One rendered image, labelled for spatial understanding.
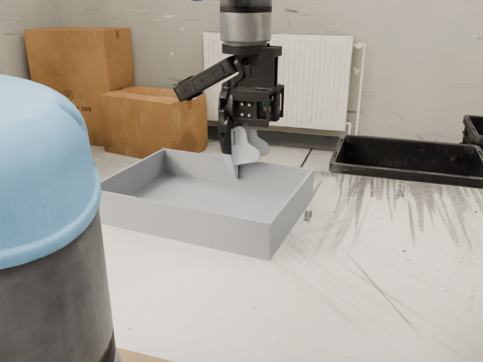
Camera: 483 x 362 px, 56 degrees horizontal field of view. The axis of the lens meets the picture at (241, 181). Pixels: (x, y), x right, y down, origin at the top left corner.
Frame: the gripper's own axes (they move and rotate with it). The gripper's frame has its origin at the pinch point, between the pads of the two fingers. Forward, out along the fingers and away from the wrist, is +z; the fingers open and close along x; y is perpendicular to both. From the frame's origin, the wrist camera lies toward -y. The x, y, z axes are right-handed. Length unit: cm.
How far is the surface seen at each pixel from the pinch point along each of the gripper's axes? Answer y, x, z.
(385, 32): -6, 247, -7
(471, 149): 41, 79, 14
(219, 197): 0.1, -5.6, 2.8
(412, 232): 28.7, -5.3, 3.2
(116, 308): 2.2, -34.3, 3.3
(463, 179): 38, 50, 14
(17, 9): -245, 184, -20
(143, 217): -4.3, -19.7, 0.8
